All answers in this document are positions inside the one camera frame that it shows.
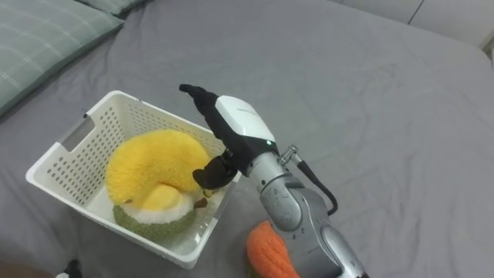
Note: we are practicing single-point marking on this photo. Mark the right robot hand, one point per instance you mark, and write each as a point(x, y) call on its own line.
point(239, 127)

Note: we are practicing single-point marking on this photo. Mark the yellow banana soft toy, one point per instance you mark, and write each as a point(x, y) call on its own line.
point(154, 166)

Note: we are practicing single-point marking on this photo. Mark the grey bed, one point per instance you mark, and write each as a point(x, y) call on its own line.
point(347, 116)

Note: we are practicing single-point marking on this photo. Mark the green avocado soft toy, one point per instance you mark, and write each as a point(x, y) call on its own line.
point(158, 222)

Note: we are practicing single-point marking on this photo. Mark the orange carrot soft toy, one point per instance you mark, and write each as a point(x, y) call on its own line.
point(268, 253)

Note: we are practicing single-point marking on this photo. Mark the white perforated plastic basket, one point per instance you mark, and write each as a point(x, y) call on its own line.
point(77, 162)

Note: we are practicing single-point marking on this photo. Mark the green checked pillow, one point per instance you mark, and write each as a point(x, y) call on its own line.
point(112, 4)
point(42, 42)

